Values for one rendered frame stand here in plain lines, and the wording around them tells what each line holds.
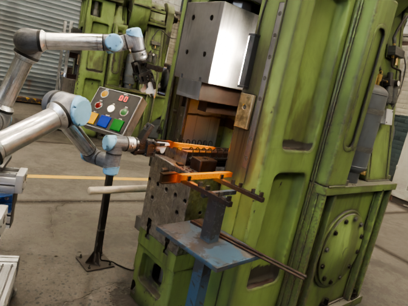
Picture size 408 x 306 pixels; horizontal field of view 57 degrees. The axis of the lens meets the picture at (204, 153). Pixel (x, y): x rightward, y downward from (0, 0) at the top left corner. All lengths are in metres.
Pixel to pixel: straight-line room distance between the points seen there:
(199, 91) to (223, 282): 1.01
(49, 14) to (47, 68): 1.21
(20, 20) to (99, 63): 3.29
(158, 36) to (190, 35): 5.01
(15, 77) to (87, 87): 4.75
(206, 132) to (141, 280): 0.99
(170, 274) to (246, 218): 0.52
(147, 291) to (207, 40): 1.43
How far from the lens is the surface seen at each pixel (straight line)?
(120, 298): 2.48
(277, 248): 2.26
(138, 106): 2.33
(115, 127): 2.31
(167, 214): 2.04
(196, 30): 2.06
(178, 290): 2.18
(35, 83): 9.72
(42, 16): 9.70
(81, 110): 1.53
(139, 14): 6.78
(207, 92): 1.98
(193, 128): 2.31
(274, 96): 1.80
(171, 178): 1.57
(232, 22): 1.98
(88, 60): 6.71
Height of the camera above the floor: 1.38
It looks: 11 degrees down
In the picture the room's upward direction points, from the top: 12 degrees clockwise
